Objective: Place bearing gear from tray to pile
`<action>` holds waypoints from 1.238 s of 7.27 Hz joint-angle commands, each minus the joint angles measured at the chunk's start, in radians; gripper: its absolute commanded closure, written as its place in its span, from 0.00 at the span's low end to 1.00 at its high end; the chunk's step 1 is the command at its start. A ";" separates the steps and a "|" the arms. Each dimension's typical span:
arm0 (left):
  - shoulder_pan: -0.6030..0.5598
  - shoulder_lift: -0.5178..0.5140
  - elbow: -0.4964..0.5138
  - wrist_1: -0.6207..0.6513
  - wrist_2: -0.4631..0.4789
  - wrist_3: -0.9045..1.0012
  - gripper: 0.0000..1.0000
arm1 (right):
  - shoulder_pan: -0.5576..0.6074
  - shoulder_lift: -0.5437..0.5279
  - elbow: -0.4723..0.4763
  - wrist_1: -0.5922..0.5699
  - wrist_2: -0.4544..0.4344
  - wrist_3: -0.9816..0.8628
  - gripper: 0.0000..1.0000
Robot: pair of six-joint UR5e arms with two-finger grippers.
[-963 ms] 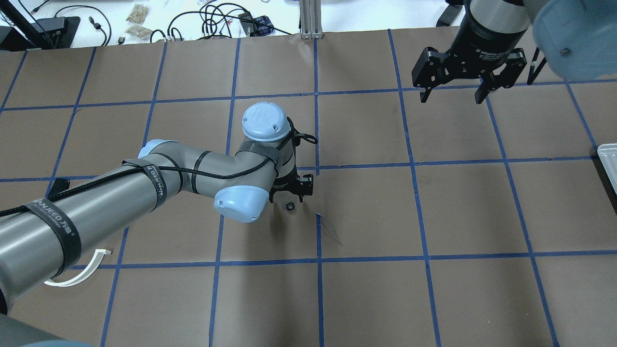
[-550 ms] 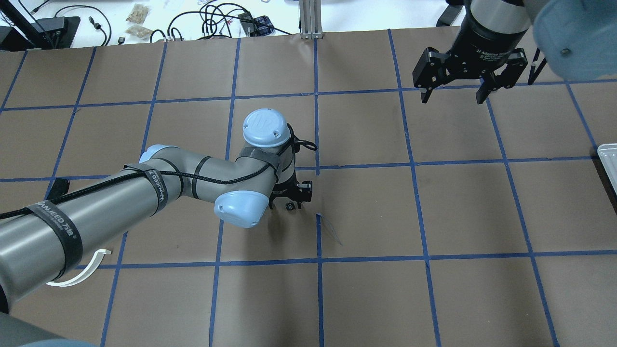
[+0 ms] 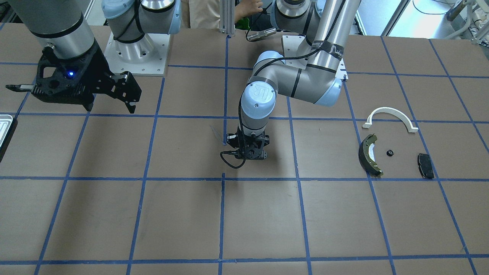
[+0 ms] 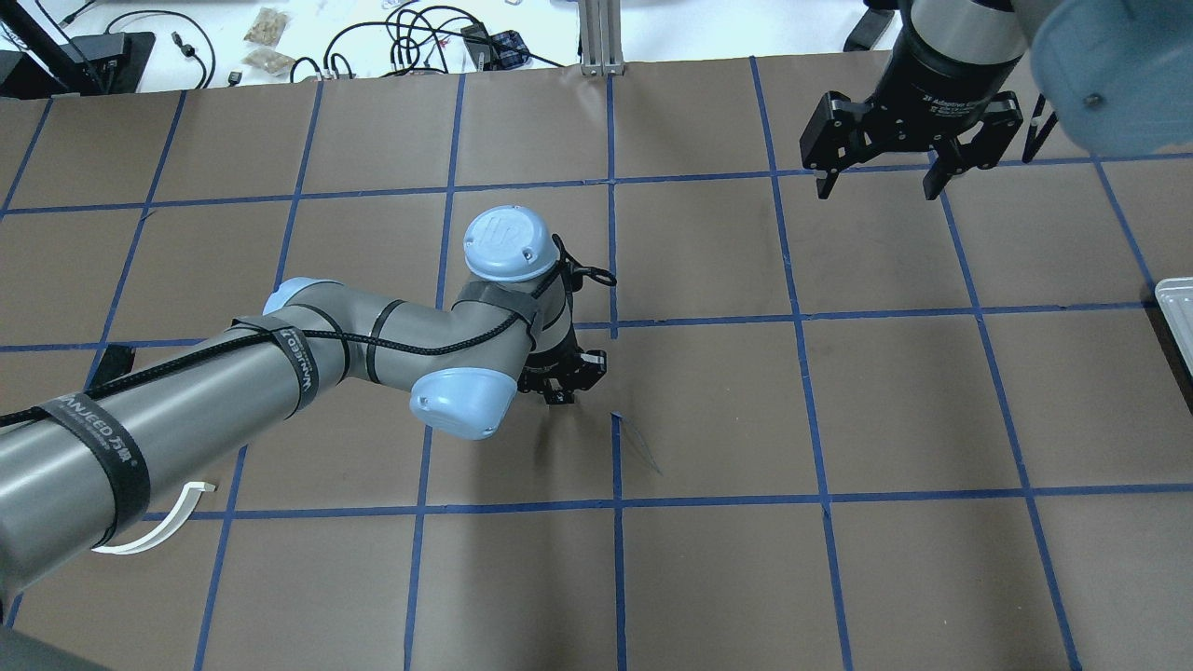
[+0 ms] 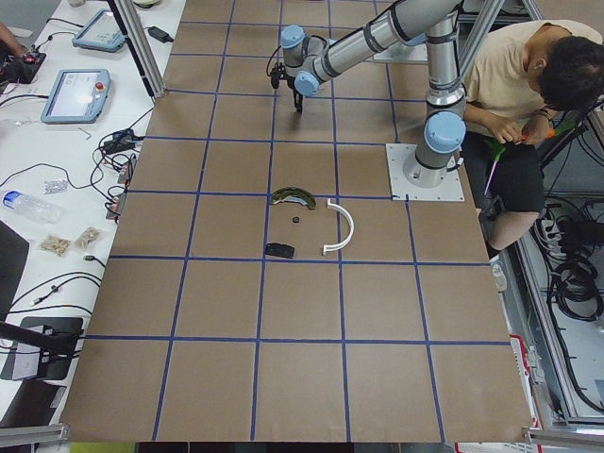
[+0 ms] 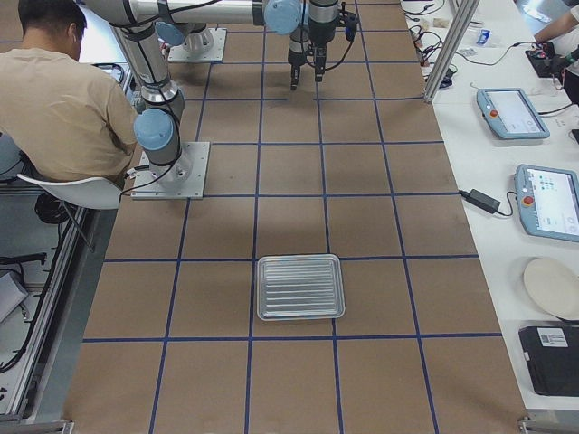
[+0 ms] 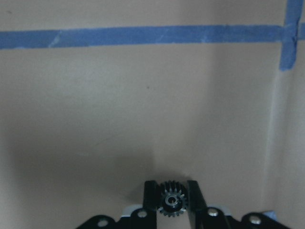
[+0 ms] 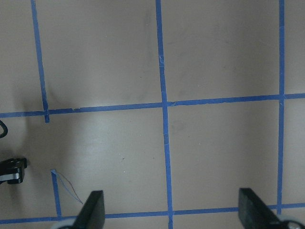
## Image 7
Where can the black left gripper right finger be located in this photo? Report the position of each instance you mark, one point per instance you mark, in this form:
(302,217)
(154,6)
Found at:
(196,201)

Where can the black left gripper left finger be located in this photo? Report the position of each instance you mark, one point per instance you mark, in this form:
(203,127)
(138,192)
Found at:
(150,200)

